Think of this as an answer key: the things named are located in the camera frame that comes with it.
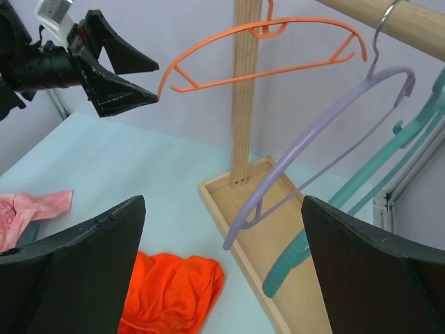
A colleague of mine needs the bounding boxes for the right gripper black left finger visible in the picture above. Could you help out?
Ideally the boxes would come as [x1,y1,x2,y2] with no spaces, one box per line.
[1,195,146,333]

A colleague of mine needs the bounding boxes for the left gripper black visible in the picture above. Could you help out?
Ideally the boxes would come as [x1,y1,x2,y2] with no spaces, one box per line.
[1,1,159,120]

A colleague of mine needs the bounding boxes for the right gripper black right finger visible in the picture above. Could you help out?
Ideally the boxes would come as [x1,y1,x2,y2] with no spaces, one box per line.
[301,196,444,333]

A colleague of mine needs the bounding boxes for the orange shorts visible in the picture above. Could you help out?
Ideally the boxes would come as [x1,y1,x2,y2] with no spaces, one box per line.
[118,251,225,333]

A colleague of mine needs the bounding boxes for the teal plastic hanger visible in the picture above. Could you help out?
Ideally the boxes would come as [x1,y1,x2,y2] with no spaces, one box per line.
[258,66,444,298]

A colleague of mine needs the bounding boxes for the purple plastic hanger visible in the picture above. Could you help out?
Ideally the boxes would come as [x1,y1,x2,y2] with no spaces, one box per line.
[222,1,416,252]

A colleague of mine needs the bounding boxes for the orange plastic hanger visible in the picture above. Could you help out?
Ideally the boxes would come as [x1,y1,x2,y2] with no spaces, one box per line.
[157,1,368,96]

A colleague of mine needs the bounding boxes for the pink garment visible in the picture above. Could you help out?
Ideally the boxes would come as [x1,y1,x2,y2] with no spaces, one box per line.
[1,190,74,252]

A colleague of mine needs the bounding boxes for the wooden clothes rack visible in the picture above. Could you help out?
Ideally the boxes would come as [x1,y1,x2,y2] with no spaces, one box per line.
[197,0,445,334]

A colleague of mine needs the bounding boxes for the aluminium frame rail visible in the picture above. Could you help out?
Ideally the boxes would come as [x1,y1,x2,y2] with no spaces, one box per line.
[373,116,444,232]

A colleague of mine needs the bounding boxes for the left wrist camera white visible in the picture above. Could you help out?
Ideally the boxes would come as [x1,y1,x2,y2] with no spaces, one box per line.
[34,0,74,49]

